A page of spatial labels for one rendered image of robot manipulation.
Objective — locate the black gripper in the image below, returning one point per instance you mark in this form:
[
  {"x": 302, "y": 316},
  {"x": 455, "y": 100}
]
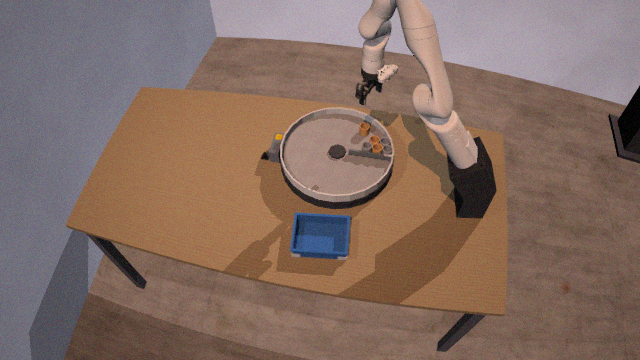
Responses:
[{"x": 368, "y": 81}]

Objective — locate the dark blue open crate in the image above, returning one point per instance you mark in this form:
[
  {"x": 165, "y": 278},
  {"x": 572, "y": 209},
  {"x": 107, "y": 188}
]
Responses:
[{"x": 320, "y": 234}]

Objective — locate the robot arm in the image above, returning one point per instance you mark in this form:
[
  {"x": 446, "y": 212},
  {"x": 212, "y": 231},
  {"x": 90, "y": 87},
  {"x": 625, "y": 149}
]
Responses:
[{"x": 434, "y": 99}]

